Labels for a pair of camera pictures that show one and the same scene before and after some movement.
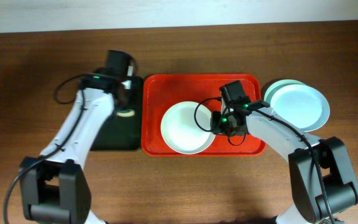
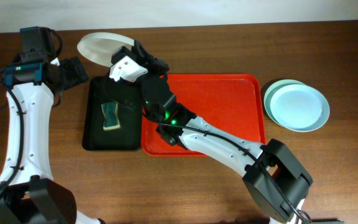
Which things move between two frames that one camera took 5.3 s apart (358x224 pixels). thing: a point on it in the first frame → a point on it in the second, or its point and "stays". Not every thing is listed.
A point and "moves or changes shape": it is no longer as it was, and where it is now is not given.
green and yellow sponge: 125,113 → 111,117
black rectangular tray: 124,134 stays
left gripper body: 123,101 → 72,72
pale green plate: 276,84 stays
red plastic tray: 160,92 stays
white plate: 186,128 moves or changes shape
